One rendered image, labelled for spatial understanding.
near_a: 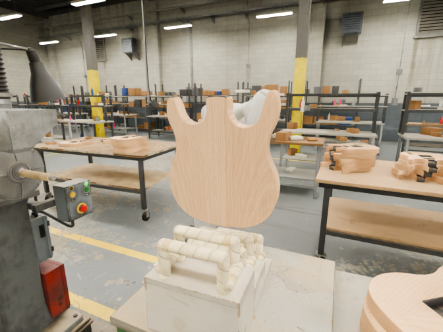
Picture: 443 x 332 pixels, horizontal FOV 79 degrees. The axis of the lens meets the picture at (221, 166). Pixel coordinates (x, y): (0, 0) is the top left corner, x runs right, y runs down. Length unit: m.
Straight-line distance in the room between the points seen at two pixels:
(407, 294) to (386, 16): 11.42
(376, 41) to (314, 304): 11.26
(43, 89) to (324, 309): 1.30
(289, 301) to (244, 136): 0.56
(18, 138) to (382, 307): 1.23
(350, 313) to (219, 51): 12.38
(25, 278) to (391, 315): 1.65
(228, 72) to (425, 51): 7.22
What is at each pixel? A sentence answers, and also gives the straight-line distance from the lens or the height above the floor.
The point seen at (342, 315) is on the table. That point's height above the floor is 0.90.
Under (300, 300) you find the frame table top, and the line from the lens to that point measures 1.01.
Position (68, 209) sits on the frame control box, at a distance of 1.65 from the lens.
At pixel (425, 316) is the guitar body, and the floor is 1.03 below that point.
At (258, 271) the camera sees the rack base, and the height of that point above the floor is 1.02.
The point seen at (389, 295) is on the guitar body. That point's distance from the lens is 0.95.
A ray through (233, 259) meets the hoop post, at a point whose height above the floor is 1.15.
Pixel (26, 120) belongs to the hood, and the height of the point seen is 1.49.
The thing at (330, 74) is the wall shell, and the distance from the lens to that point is 11.73.
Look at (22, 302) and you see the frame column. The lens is 1.90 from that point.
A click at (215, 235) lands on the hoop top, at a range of 0.75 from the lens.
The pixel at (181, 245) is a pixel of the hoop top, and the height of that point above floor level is 1.21.
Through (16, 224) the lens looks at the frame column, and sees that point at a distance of 1.72.
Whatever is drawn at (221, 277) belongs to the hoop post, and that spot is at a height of 1.15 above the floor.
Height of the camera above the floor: 1.57
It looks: 14 degrees down
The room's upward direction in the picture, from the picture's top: straight up
